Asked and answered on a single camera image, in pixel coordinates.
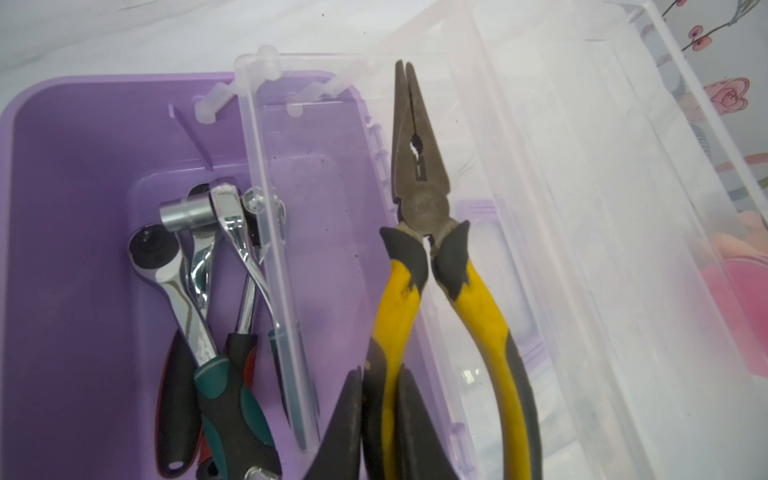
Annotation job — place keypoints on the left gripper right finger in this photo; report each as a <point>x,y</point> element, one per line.
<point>419,452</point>

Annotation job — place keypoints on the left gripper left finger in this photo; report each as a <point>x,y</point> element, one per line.
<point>339,454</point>

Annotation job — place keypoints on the ratchet wrench red black handle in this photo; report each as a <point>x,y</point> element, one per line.
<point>177,430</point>

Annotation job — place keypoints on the yellow handled pliers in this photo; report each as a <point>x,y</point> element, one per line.
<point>427,243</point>

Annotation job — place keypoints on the purple plastic tool box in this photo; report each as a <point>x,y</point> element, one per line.
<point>594,147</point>

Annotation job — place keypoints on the pink striped ball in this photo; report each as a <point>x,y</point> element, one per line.
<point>738,284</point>

